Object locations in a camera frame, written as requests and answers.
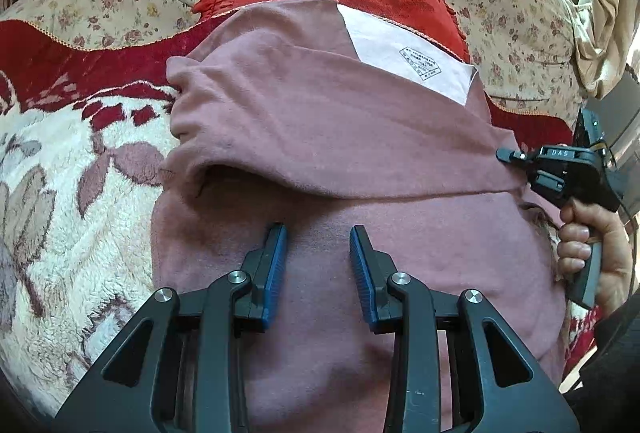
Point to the pink garment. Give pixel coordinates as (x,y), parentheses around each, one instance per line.
(320,133)

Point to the red and white plush blanket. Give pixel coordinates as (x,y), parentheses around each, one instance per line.
(70,193)

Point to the person's right forearm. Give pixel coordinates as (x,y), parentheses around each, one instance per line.
(610,343)

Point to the person's right hand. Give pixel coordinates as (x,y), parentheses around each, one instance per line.
(617,258)

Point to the beige curtain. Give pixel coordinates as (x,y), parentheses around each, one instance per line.
(597,33)

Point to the grey cabinet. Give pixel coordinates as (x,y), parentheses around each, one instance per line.
(625,123)

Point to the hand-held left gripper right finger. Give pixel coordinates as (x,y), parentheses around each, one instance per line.
(361,278)

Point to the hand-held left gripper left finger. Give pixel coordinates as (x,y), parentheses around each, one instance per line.
(276,273)

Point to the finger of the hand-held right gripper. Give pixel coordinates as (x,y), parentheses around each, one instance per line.
(512,156)

